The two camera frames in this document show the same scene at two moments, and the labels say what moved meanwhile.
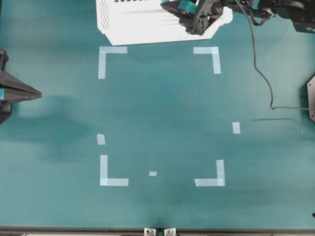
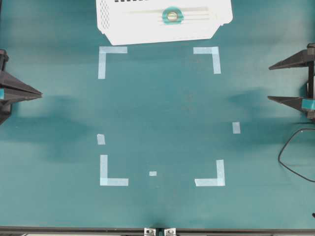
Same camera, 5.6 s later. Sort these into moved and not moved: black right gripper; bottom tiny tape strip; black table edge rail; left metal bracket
Moved: black right gripper
Not moved: bottom tiny tape strip; black table edge rail; left metal bracket
